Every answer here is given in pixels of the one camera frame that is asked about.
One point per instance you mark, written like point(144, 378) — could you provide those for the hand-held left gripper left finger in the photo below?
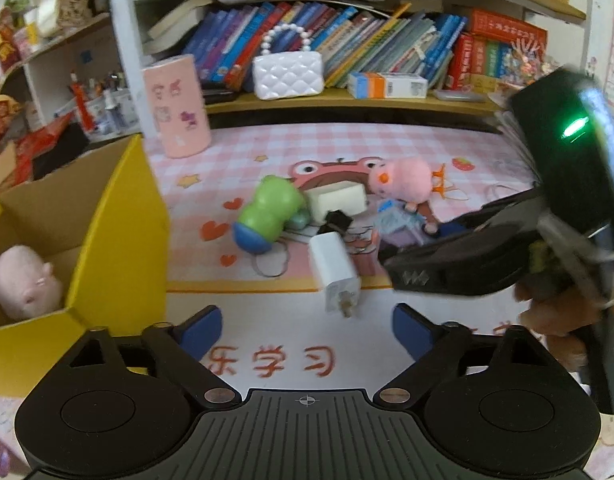
point(205, 331)

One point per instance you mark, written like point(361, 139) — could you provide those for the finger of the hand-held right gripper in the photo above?
point(492, 215)
point(457, 265)

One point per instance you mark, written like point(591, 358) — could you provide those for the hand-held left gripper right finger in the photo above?
point(410, 331)

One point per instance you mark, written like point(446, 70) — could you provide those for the white charger adapter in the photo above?
point(334, 270)

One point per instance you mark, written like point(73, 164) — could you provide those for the pink plush duck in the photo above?
point(402, 177)

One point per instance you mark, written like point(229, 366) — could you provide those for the yellow cardboard box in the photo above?
point(127, 240)

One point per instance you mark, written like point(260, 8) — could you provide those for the person's right hand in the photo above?
point(552, 320)

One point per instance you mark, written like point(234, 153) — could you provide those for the blue cartoon card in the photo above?
point(394, 217)

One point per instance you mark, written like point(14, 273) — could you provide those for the red boxed book set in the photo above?
point(492, 45)

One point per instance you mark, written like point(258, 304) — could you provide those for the black binder clip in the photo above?
point(337, 221)

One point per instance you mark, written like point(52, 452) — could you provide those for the cream white block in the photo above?
point(337, 200)

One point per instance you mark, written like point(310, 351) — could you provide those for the green blue toy tumbler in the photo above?
point(269, 210)

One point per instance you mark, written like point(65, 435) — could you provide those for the orange white carton box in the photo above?
point(387, 85)

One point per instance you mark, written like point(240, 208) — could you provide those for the wooden bookshelf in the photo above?
point(337, 107)

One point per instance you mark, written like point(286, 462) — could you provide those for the pale pink plush pig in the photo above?
point(22, 280)

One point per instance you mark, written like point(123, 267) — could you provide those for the pink checked tablecloth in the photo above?
point(287, 152)

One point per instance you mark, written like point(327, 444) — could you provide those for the pink cylinder container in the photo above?
point(177, 110)

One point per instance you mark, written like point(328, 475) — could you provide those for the row of colourful books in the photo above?
point(347, 35)

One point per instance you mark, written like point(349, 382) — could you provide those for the bunch of pens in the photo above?
point(107, 105)

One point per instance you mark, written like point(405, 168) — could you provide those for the red gold paper decoration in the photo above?
point(47, 135)

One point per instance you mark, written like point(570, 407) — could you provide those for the white cabinet shelf unit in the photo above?
point(47, 80)

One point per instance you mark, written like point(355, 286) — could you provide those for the white shelf post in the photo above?
point(132, 60)

